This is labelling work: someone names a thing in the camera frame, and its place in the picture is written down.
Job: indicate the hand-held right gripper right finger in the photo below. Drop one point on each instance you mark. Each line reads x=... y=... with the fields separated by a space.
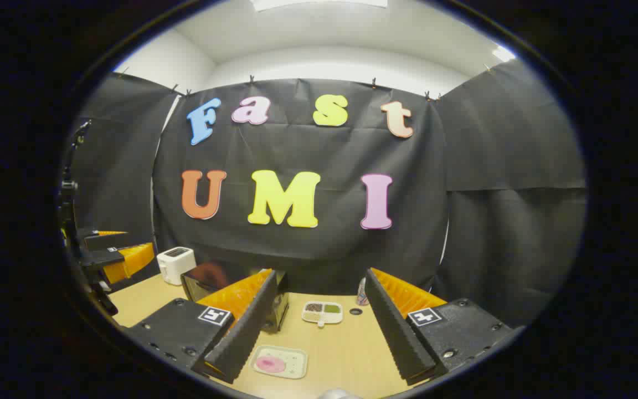
x=396 y=332

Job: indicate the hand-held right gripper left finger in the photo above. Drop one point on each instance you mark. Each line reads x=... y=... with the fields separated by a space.
x=244 y=332

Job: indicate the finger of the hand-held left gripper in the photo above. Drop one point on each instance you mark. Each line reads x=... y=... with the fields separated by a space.
x=103 y=241
x=128 y=260

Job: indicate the pink round food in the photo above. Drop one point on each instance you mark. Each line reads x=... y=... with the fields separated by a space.
x=270 y=364

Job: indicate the white patterned food tray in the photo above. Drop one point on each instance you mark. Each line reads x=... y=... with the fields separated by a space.
x=296 y=360

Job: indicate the black electric oven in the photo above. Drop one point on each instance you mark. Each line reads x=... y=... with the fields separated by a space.
x=202 y=280

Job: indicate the white toaster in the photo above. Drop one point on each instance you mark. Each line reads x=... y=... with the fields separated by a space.
x=175 y=266

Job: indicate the silver drink bottle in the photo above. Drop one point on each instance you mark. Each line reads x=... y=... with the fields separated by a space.
x=361 y=293

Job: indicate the white divided dish with beans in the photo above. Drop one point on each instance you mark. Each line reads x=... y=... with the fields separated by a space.
x=322 y=313

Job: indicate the black backdrop cloth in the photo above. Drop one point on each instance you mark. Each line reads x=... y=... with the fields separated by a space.
x=297 y=149

